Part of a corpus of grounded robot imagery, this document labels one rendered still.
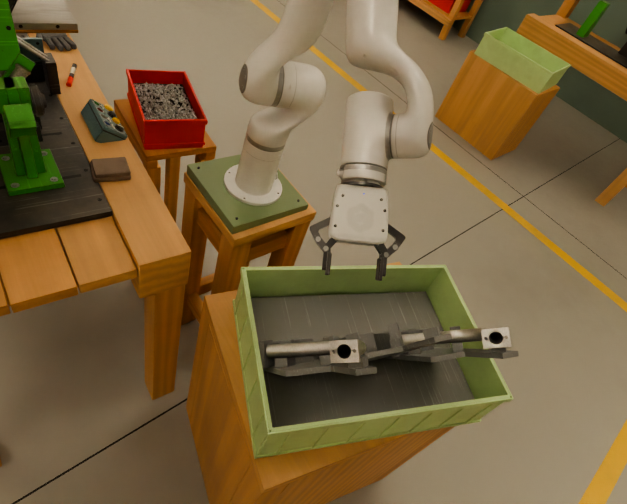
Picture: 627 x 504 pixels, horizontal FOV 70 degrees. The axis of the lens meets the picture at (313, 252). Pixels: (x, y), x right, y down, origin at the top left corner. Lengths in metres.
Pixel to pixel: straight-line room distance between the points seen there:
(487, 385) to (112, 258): 1.01
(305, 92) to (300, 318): 0.60
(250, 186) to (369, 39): 0.72
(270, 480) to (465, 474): 1.31
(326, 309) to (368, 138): 0.61
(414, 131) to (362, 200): 0.14
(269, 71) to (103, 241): 0.60
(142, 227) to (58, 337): 0.98
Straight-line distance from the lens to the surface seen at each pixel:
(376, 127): 0.80
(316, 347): 0.99
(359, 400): 1.16
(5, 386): 2.10
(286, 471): 1.12
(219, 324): 1.24
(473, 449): 2.34
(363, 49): 0.83
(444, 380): 1.30
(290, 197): 1.48
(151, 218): 1.31
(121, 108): 1.87
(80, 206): 1.34
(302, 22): 1.13
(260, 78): 1.19
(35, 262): 1.26
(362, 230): 0.77
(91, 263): 1.24
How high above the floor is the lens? 1.84
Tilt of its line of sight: 46 degrees down
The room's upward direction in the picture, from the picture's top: 23 degrees clockwise
